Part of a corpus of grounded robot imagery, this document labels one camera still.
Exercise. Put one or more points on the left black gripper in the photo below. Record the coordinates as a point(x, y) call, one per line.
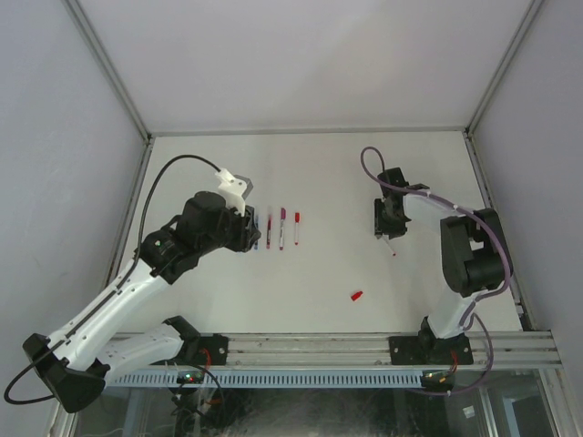
point(248, 229)

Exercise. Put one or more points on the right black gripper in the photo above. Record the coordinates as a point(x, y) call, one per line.
point(388, 223)

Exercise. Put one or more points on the blue gel pen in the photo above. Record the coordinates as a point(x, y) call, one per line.
point(257, 232)

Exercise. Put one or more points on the red gel pen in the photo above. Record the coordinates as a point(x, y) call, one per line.
point(268, 228)

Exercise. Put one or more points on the thin white red-tip pen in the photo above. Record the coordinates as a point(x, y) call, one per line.
point(282, 234)

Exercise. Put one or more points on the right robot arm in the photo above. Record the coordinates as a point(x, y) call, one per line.
point(474, 261)

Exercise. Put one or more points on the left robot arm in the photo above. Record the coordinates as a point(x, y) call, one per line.
point(77, 362)

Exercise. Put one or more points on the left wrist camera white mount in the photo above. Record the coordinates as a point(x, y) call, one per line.
point(234, 189)

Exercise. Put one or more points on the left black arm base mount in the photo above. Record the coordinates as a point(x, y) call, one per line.
point(212, 350)

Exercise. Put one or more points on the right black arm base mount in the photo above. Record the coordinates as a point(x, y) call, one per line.
point(413, 350)

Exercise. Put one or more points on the blue cable duct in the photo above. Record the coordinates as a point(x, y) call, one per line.
point(271, 379)

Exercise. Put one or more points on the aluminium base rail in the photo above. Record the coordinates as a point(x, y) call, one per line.
point(512, 350)

